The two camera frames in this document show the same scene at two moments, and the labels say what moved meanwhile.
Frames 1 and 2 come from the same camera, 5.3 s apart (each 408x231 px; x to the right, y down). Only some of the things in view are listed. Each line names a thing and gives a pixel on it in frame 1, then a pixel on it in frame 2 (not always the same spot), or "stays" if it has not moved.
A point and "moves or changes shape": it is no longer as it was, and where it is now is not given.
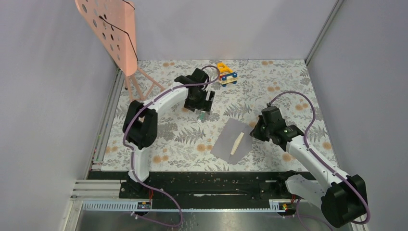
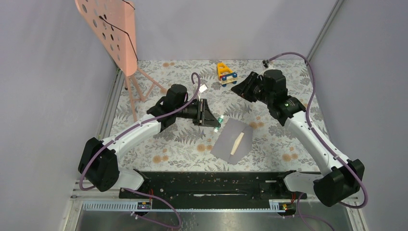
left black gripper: [205, 105] -> [206, 117]
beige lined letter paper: [236, 143] stays
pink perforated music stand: [114, 21] stays
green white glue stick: [202, 115] moves or changes shape
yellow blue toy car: [225, 75] stays
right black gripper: [256, 132] -> [244, 89]
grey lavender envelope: [223, 146] stays
